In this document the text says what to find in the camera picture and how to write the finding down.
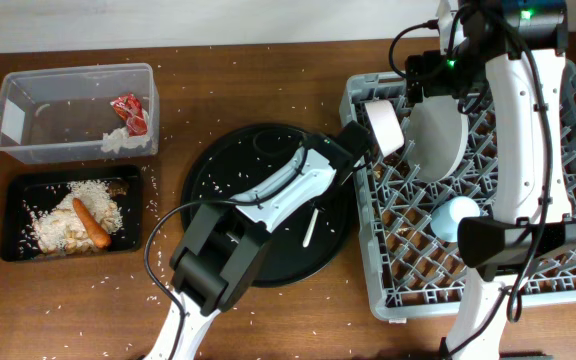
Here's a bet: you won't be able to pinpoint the beige bowl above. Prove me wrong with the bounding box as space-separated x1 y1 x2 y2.
365 100 405 157

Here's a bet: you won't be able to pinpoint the grey plate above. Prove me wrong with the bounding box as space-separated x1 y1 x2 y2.
405 96 468 183

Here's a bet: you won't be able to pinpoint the white plastic fork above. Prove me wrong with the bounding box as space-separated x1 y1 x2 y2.
302 208 319 248

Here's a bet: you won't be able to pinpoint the light blue cup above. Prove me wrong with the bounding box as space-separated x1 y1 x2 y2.
430 196 481 243

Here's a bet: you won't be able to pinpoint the red snack wrapper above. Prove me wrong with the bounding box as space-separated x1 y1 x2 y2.
110 93 148 136

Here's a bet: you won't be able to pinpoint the white napkin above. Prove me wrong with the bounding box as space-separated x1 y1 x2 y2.
101 127 150 154

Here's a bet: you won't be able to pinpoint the brown food scrap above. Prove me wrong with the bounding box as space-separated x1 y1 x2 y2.
107 179 130 198

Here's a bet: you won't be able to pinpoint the orange carrot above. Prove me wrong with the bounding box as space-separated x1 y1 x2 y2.
72 198 112 249

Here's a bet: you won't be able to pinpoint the rice and food scraps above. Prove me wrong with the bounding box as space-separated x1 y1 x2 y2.
22 180 123 256

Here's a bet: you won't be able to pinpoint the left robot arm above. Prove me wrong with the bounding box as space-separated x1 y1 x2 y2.
146 122 372 359

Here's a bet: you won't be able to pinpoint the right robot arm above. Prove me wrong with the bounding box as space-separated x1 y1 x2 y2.
402 1 576 359

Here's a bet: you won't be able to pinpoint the grey dishwasher rack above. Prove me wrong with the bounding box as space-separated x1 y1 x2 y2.
354 62 576 323

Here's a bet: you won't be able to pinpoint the round black serving tray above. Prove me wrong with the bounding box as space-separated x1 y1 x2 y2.
180 124 357 288

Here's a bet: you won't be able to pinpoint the clear plastic bin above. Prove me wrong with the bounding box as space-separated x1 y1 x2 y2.
0 63 159 164

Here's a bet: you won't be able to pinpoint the black rectangular tray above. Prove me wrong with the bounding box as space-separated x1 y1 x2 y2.
0 165 143 262

